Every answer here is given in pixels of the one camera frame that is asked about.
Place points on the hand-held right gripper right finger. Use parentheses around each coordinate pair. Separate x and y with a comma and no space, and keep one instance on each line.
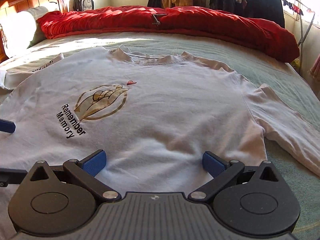
(212,163)

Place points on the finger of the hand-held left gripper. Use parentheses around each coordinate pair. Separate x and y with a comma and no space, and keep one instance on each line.
(11,176)
(6,126)

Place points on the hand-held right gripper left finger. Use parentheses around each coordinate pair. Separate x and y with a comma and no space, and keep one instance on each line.
(96,162)

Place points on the white t-shirt black text print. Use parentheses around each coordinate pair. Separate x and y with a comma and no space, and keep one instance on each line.
(22,72)

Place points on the white t-shirt hand print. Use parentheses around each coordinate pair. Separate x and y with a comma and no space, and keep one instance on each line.
(162,110)

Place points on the metal clothes drying rack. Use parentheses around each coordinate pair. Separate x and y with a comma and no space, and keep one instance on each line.
(301,42)

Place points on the white pillow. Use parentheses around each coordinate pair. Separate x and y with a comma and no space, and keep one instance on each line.
(20,30)

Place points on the bed with green checked sheet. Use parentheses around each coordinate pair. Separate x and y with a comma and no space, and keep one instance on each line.
(287,90)

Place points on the wooden headboard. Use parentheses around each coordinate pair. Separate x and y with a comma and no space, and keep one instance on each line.
(32,1)

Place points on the orange curtain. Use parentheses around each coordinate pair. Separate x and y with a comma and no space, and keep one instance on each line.
(316,67)

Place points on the red duvet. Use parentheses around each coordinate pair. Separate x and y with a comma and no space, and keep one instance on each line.
(200,22)

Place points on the grey backpack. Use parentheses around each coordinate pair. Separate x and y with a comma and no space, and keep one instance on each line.
(83,2)

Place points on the small metal tool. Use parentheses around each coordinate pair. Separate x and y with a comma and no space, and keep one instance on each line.
(157,17)

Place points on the black hanging sweater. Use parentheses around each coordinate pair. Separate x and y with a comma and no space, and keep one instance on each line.
(265,5)

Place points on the small red hanging garments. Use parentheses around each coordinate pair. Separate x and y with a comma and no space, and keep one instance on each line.
(297,8)

